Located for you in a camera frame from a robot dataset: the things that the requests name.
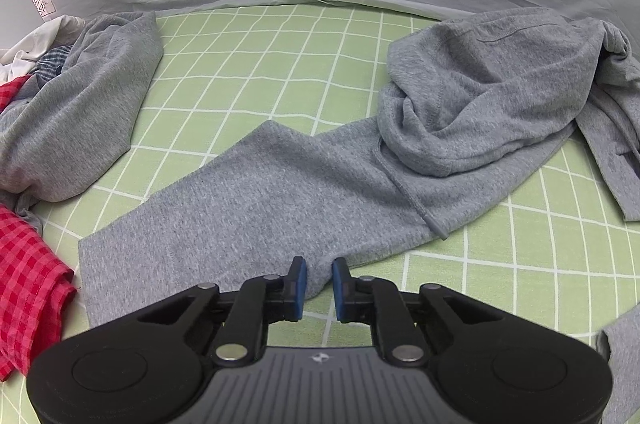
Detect grey zip hoodie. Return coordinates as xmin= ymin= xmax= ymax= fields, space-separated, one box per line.
xmin=77 ymin=6 xmax=640 ymax=424

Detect red checked shorts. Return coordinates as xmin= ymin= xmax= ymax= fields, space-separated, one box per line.
xmin=1 ymin=74 xmax=76 ymax=381

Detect green grid mat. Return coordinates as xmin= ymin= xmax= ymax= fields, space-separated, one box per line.
xmin=0 ymin=4 xmax=640 ymax=424

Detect grey sweatpants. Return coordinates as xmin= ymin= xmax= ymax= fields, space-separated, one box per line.
xmin=1 ymin=12 xmax=164 ymax=209

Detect blue plaid shorts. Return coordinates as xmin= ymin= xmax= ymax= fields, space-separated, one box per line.
xmin=32 ymin=44 xmax=73 ymax=88

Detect white garment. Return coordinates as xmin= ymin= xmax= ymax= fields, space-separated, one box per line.
xmin=0 ymin=15 xmax=86 ymax=84

